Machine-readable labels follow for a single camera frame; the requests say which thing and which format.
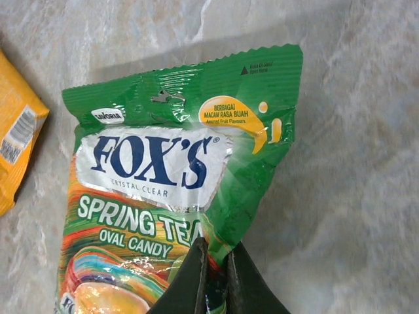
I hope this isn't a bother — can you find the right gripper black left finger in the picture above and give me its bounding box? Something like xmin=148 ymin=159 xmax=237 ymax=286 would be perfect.
xmin=146 ymin=237 xmax=210 ymax=314

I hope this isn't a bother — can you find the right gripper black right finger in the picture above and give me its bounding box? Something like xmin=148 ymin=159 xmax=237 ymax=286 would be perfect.
xmin=227 ymin=241 xmax=291 ymax=314

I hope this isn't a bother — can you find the green Fox's candy bag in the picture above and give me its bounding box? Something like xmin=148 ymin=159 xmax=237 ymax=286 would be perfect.
xmin=54 ymin=43 xmax=304 ymax=314

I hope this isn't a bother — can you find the yellow snack bag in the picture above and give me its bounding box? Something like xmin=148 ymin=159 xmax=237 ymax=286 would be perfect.
xmin=0 ymin=48 xmax=50 ymax=217

